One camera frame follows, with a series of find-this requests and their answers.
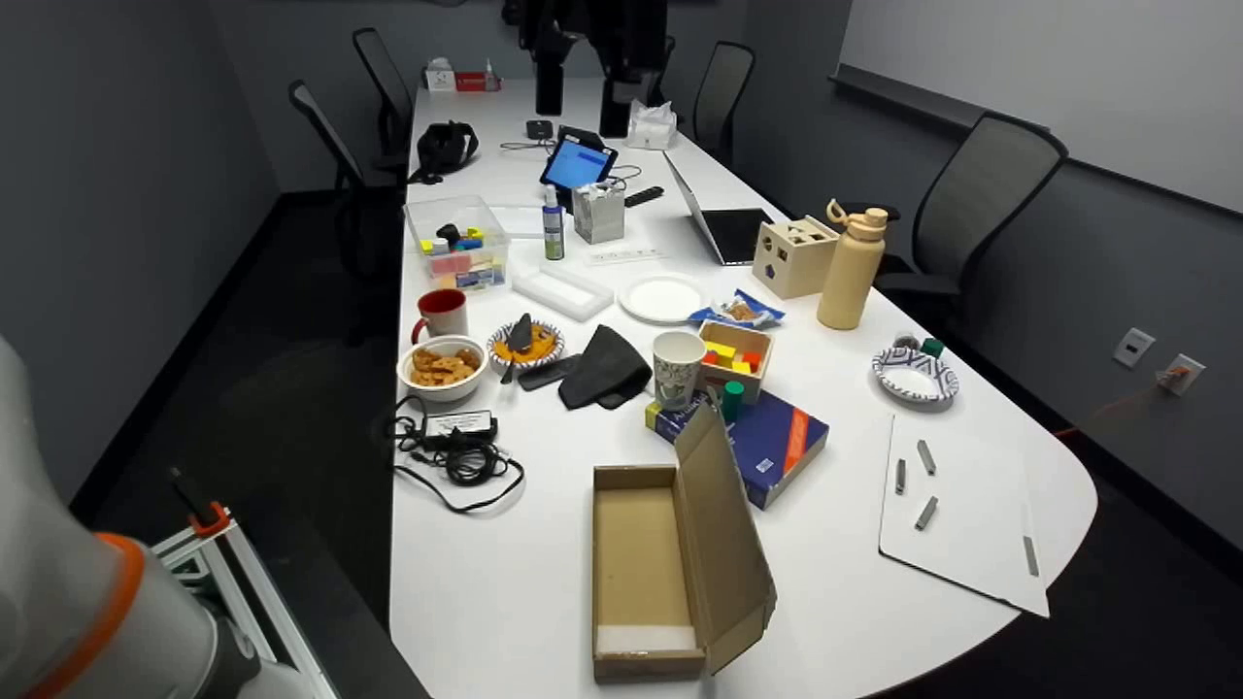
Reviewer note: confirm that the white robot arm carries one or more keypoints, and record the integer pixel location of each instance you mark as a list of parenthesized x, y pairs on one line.
[(85, 616)]

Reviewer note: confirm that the wooden box of toys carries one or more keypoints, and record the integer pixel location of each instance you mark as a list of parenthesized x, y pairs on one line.
[(736, 356)]

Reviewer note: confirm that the grey tissue box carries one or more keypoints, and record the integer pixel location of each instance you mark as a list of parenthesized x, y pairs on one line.
[(599, 211)]

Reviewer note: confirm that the brown cardboard box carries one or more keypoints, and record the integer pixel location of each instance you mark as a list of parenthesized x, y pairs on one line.
[(679, 571)]

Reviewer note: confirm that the black cloth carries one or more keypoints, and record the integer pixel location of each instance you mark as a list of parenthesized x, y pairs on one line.
[(602, 373)]

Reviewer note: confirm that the patterned paper cup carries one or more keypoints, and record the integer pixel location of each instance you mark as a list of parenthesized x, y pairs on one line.
[(679, 367)]

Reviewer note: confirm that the white round plate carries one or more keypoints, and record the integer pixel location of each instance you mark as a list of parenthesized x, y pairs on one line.
[(662, 301)]

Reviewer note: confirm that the white rectangular tray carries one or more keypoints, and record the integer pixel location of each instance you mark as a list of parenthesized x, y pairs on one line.
[(564, 292)]

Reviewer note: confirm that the small bowl with spoon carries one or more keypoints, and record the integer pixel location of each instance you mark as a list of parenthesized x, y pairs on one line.
[(525, 343)]

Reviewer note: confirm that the blue snack packet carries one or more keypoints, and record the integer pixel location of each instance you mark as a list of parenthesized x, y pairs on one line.
[(738, 312)]

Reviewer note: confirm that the sanitizer spray bottle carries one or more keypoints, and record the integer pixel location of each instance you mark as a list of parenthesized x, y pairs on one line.
[(552, 221)]

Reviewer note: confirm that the silver laptop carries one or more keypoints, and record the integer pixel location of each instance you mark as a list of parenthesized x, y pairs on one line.
[(727, 234)]

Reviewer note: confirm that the blue book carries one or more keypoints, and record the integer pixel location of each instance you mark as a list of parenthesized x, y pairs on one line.
[(763, 448)]

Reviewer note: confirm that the white bowl of pretzels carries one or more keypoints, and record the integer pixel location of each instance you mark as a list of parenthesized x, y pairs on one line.
[(446, 371)]

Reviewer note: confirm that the red mug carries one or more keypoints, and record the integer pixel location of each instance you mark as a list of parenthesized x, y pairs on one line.
[(442, 312)]

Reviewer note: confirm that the tablet with blue screen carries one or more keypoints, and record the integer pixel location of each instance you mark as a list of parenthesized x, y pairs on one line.
[(578, 162)]

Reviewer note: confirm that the clear bin of toys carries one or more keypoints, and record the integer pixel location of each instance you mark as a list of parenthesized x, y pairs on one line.
[(459, 242)]

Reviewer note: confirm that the wooden shape sorter cube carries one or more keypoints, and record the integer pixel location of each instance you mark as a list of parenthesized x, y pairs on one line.
[(791, 257)]

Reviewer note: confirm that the crumpled white plastic bag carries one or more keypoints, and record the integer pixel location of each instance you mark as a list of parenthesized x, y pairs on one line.
[(650, 127)]

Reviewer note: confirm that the beige water bottle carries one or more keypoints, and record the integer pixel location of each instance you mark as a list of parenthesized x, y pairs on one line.
[(856, 257)]

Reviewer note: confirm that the black office chair left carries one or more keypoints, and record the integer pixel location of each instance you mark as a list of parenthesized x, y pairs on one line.
[(350, 173)]

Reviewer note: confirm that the black office chair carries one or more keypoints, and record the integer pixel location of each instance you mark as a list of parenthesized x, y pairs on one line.
[(350, 173), (971, 196), (716, 98)]

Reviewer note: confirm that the black office chair far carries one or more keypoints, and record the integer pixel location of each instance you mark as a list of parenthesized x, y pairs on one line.
[(716, 98)]

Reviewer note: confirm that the black office chair right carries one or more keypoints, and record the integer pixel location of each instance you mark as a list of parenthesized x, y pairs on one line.
[(971, 196)]

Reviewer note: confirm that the aluminium frame stand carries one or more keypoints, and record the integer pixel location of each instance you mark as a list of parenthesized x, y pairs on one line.
[(262, 652)]

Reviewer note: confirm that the wall whiteboard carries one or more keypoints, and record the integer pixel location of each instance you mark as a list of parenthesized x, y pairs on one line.
[(1135, 88)]

